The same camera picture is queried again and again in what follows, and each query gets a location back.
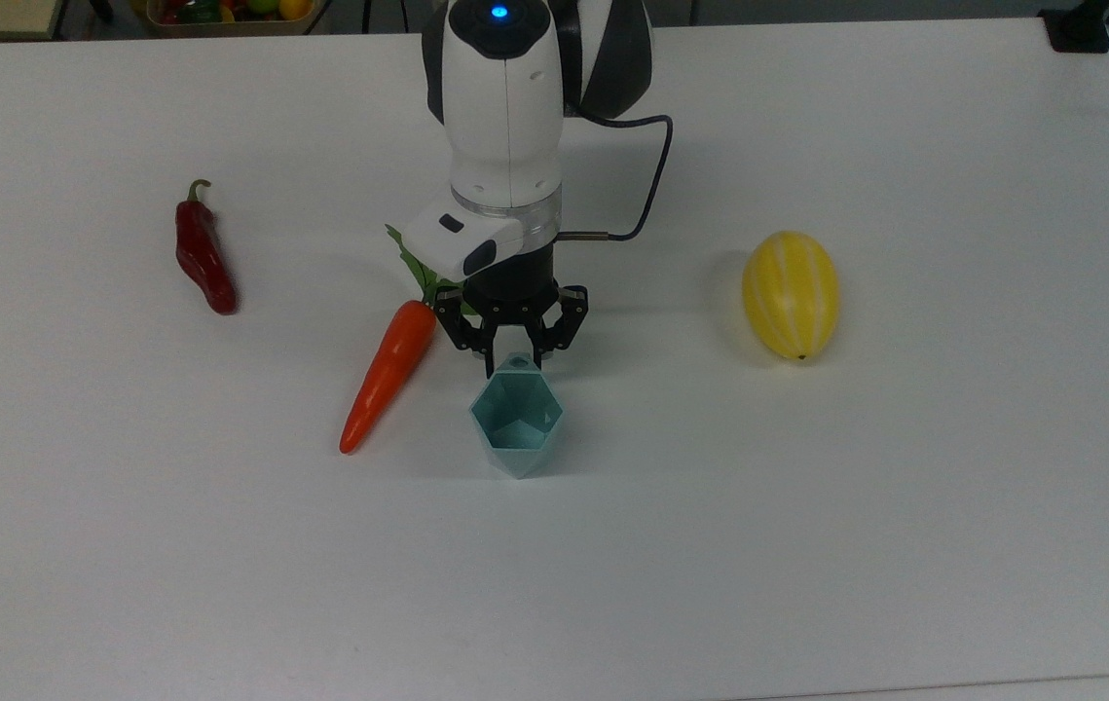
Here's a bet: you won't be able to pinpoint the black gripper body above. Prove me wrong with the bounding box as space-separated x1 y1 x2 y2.
462 243 559 344

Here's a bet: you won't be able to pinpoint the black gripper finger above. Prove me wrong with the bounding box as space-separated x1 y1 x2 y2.
533 285 590 369
432 287 497 379

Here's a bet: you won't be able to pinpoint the teal faceted mug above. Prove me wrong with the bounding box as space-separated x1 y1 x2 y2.
469 354 566 480

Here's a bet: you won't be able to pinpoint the orange toy carrot green leaves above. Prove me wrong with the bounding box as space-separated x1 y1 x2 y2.
339 225 465 456

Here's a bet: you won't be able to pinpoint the yellow striped melon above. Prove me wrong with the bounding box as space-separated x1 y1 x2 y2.
742 231 841 362

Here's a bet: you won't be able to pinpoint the red chili pepper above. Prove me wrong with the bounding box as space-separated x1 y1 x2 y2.
174 179 238 315

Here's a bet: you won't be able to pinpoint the basket of toy produce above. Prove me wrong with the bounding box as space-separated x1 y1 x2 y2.
130 0 321 38

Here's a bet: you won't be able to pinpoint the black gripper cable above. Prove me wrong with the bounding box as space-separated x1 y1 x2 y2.
554 112 675 242

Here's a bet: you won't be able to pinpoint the black table clamp mount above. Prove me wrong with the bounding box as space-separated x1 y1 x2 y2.
1039 0 1109 54

